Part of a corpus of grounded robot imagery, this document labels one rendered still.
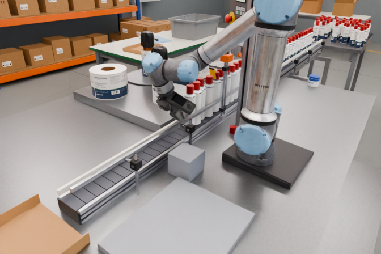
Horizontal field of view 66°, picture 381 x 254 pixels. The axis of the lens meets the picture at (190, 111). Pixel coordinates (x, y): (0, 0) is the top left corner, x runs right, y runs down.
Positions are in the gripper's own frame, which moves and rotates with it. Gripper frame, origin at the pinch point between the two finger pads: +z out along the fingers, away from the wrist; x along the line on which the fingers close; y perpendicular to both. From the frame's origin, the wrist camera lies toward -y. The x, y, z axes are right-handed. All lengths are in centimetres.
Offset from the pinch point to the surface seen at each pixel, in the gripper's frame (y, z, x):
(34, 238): 1, -25, 64
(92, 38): 374, 161, -173
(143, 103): 34.3, 9.9, -6.0
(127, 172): -2.4, -13.2, 34.0
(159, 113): 19.8, 7.8, -2.4
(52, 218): 4, -22, 58
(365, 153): -70, 178, -122
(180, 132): 0.0, 3.4, 5.1
